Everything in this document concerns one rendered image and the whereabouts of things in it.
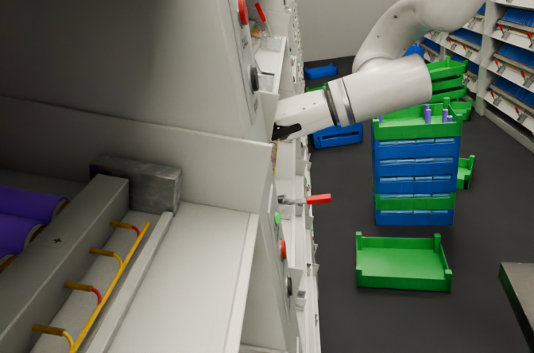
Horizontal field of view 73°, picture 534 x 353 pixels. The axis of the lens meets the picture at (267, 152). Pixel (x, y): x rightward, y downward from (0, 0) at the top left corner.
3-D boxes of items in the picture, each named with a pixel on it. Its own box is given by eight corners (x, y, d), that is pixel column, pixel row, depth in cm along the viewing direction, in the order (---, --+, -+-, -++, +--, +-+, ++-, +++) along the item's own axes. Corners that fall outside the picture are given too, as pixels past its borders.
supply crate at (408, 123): (446, 115, 147) (448, 96, 143) (461, 136, 129) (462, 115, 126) (370, 120, 154) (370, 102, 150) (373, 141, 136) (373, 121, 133)
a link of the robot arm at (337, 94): (339, 71, 66) (323, 77, 67) (344, 85, 58) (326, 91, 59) (351, 112, 69) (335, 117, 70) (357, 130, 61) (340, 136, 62)
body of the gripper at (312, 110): (328, 77, 67) (272, 96, 70) (332, 94, 58) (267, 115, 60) (339, 113, 70) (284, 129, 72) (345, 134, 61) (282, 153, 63)
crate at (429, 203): (442, 182, 161) (443, 166, 157) (454, 209, 143) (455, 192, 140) (372, 184, 168) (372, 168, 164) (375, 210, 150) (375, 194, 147)
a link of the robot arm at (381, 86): (338, 67, 65) (346, 92, 58) (413, 41, 62) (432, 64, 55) (349, 105, 70) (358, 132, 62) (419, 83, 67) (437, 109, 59)
